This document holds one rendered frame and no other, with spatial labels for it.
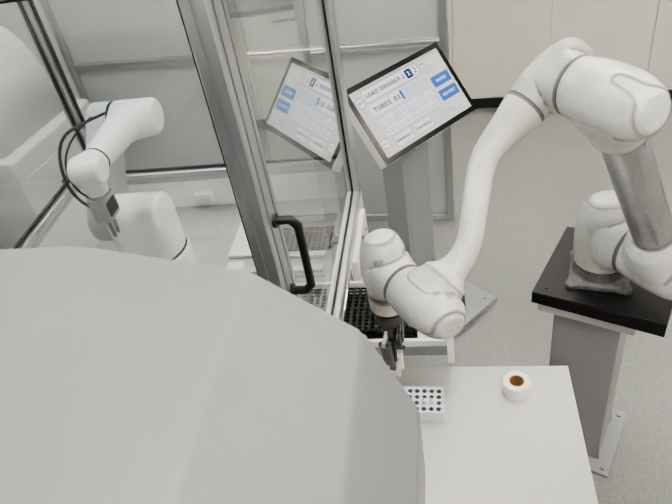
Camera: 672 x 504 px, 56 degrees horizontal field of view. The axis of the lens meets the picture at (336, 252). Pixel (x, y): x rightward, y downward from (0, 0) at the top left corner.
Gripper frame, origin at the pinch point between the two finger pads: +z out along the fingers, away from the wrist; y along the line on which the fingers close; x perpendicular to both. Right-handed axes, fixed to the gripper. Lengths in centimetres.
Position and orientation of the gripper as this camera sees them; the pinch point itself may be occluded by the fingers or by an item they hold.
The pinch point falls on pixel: (395, 363)
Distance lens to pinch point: 164.3
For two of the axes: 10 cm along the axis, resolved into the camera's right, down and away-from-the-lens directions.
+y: 3.7, -6.2, 6.9
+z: 1.4, 7.7, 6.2
